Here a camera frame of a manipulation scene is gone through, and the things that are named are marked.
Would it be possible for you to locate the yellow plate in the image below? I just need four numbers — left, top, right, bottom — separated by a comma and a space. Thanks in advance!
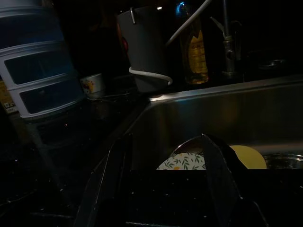
229, 145, 268, 170

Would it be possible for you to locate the yellow tea box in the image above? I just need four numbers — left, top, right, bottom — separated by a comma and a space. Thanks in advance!
0, 79, 18, 114

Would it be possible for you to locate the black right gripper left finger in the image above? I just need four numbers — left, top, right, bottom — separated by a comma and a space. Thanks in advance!
79, 134, 133, 227

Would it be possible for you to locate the leaf print white plate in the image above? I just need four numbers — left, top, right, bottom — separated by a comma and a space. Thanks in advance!
156, 151, 206, 171

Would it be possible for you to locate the white tiered plastic rack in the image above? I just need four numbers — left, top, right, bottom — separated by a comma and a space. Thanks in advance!
0, 6, 87, 119

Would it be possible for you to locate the small floral white cup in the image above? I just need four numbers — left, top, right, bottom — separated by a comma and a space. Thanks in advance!
79, 73, 106, 99

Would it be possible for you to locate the round steel pot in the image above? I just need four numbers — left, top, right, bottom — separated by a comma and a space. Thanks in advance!
262, 152, 303, 170

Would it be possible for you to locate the stainless steel sink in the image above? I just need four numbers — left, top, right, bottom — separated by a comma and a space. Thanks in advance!
131, 75, 303, 171

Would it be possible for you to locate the white power cable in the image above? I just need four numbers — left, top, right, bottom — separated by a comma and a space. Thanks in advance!
129, 0, 213, 87

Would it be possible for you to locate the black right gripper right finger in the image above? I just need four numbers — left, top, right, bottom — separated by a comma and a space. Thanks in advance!
201, 133, 269, 227

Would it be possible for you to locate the chrome sink faucet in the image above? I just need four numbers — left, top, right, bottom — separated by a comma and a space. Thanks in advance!
210, 0, 243, 79

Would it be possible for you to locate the grey electric kettle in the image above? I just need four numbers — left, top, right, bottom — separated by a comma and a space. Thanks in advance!
117, 6, 173, 93

